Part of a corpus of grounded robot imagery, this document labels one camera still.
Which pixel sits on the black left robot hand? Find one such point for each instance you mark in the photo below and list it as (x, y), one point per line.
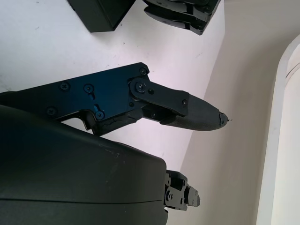
(182, 11)

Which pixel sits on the black camera box base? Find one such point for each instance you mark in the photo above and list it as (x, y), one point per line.
(100, 14)

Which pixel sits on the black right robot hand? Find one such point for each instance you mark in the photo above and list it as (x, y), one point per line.
(58, 178)

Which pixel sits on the white rounded furniture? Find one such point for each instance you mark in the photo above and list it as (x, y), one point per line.
(288, 140)

